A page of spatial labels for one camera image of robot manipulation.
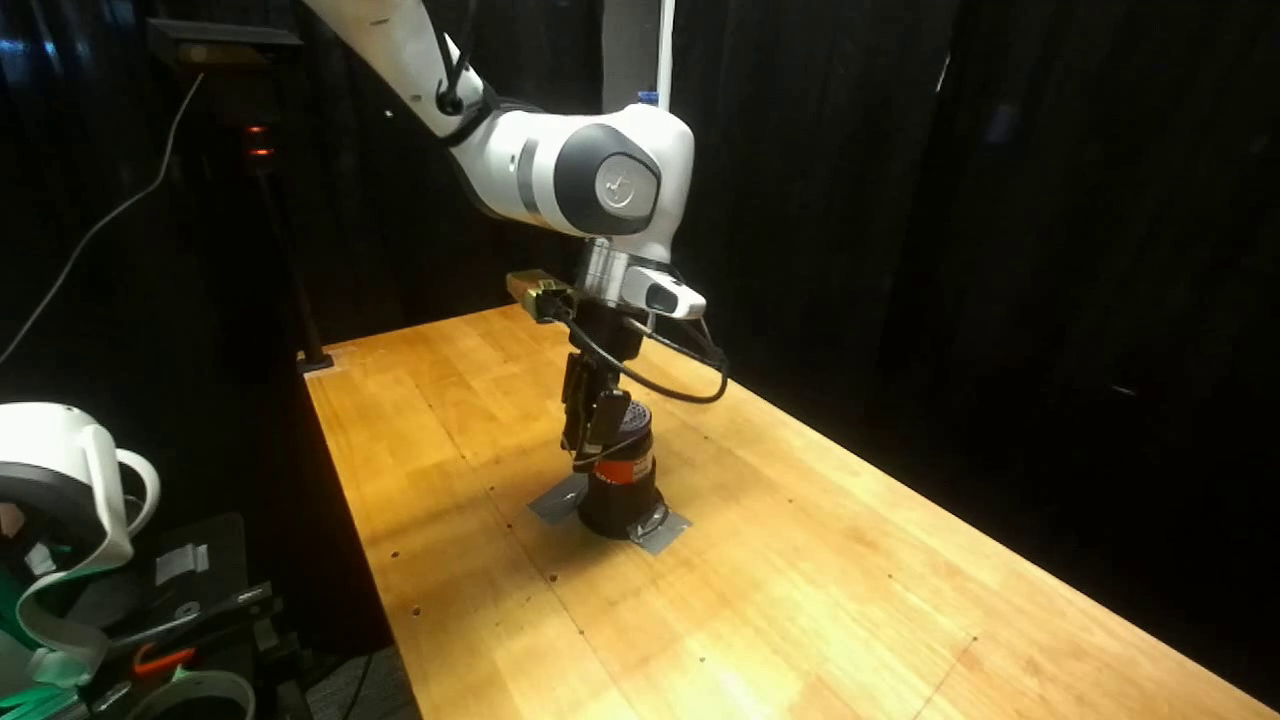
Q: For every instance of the black curtain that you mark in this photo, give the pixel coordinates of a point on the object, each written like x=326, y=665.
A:
x=1001, y=264

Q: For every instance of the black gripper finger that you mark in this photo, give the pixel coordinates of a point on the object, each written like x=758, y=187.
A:
x=577, y=421
x=612, y=427

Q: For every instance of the tan wrist camera box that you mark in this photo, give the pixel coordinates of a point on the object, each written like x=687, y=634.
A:
x=537, y=292

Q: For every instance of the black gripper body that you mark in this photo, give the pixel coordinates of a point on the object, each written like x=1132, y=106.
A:
x=606, y=351

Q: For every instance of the dark wall shelf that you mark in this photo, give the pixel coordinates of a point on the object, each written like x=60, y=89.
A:
x=202, y=48

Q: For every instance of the white upright post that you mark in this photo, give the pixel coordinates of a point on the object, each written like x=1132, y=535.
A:
x=667, y=52

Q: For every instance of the black jar with orange label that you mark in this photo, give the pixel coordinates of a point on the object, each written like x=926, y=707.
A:
x=627, y=502

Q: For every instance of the black equipment cart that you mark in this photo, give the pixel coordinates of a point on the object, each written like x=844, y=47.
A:
x=240, y=575

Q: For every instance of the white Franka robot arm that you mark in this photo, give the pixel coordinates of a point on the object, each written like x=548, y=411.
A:
x=532, y=166

